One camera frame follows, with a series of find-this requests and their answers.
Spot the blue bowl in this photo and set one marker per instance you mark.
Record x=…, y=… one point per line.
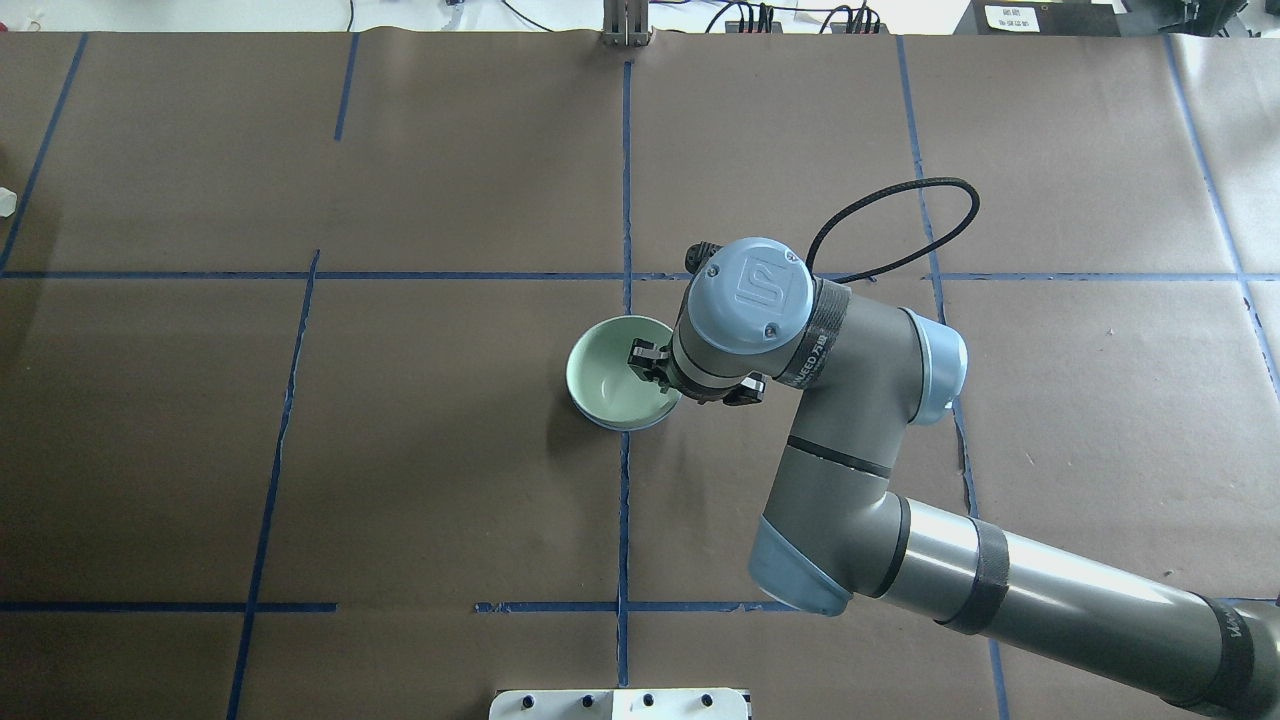
x=629, y=416

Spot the orange black connector near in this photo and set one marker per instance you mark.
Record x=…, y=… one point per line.
x=852, y=20

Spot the white camera pole with base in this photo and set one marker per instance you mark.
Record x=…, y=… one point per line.
x=623, y=703

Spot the aluminium frame post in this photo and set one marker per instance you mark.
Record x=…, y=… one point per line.
x=626, y=23

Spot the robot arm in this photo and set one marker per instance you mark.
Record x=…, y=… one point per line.
x=1119, y=406

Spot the green bowl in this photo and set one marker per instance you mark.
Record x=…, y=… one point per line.
x=597, y=371

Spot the black power supply box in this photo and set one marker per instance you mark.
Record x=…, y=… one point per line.
x=1042, y=18

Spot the orange black connector far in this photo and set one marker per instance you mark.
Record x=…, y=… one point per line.
x=741, y=18

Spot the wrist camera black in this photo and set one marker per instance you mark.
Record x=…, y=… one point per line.
x=698, y=254

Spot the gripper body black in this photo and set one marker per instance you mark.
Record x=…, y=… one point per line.
x=648, y=362

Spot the orange black connector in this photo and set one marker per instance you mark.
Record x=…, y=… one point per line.
x=741, y=18
x=852, y=20

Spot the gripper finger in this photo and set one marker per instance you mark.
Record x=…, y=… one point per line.
x=655, y=378
x=646, y=357

